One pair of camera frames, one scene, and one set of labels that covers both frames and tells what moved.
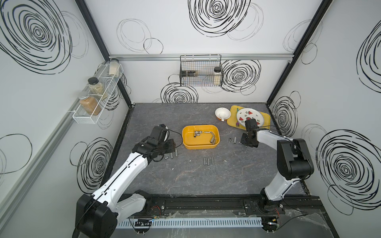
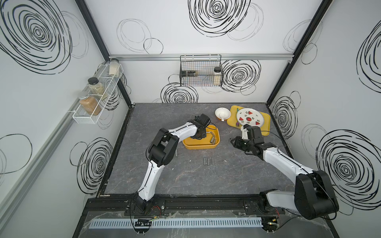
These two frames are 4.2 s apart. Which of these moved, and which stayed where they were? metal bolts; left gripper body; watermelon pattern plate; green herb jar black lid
Moved: left gripper body
Stayed: watermelon pattern plate; metal bolts; green herb jar black lid
